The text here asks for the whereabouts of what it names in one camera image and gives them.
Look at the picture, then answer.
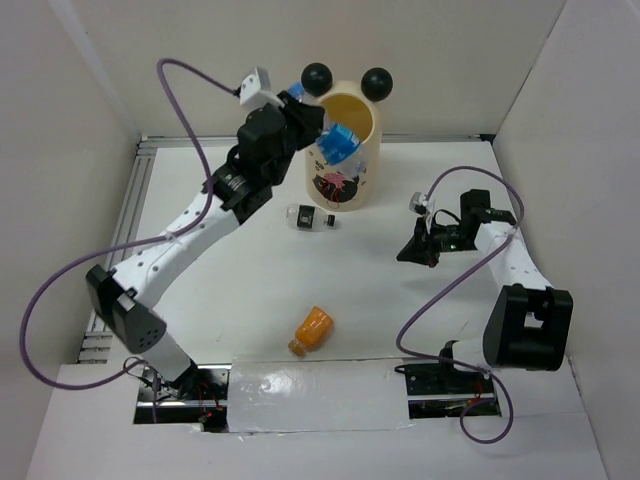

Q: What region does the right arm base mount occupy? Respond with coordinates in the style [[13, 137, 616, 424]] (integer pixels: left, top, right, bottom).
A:
[[394, 362, 501, 420]]

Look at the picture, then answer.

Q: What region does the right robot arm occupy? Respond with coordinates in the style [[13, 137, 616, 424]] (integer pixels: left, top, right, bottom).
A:
[[397, 189, 573, 392]]

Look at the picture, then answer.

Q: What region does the orange juice bottle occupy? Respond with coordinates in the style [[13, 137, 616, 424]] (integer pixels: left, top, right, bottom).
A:
[[288, 306, 334, 358]]

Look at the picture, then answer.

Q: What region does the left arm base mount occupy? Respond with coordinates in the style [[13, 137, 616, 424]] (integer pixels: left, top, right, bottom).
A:
[[129, 364, 231, 433]]

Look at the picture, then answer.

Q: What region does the aluminium frame rail back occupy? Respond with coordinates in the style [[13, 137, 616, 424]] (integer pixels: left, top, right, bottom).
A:
[[136, 132, 496, 157]]

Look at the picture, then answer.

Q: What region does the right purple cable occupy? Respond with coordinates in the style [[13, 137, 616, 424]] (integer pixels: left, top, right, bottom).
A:
[[395, 165, 526, 445]]

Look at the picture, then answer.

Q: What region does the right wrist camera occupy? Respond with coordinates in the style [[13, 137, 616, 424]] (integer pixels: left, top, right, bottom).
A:
[[409, 192, 435, 217]]

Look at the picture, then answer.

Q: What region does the cream bin with black ears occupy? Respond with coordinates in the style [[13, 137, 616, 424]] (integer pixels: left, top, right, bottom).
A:
[[301, 62, 394, 212]]

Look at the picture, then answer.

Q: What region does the black label clear bottle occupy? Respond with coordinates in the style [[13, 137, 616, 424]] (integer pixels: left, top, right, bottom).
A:
[[286, 204, 336, 232]]

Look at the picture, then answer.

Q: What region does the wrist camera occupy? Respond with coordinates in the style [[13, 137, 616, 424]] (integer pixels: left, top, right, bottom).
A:
[[239, 67, 272, 111], [409, 192, 435, 217]]

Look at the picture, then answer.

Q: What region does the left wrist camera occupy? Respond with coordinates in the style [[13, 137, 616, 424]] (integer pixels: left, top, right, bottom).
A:
[[239, 67, 272, 111]]

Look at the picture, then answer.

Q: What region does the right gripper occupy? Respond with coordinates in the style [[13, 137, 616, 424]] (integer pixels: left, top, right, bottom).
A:
[[397, 215, 478, 268]]

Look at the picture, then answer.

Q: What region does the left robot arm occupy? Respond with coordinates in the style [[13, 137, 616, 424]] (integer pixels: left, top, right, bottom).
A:
[[86, 91, 325, 399]]

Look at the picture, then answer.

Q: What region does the aluminium frame rail left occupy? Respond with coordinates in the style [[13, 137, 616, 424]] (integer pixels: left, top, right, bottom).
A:
[[77, 141, 157, 364]]

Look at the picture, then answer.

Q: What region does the aluminium frame rail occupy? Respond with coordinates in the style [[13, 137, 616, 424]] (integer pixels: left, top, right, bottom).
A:
[[77, 141, 157, 364], [136, 132, 496, 157]]

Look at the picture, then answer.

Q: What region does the blue label bottle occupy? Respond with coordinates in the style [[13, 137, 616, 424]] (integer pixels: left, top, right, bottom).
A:
[[288, 81, 374, 180]]

